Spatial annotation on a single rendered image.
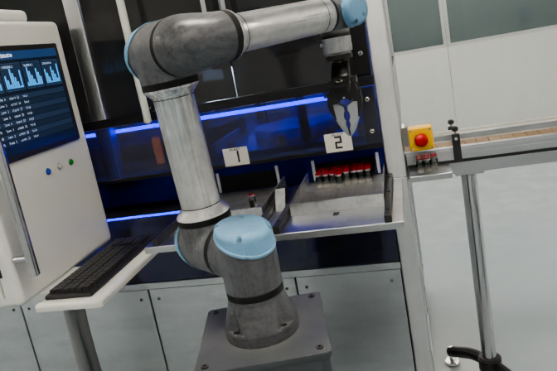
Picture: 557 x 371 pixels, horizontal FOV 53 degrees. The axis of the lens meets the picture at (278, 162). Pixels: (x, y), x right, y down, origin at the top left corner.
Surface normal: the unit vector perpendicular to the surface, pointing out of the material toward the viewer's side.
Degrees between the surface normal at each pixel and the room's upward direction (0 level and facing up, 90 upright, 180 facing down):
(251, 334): 73
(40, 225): 90
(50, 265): 90
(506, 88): 90
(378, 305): 90
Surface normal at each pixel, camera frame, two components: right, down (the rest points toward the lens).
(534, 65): -0.20, 0.23
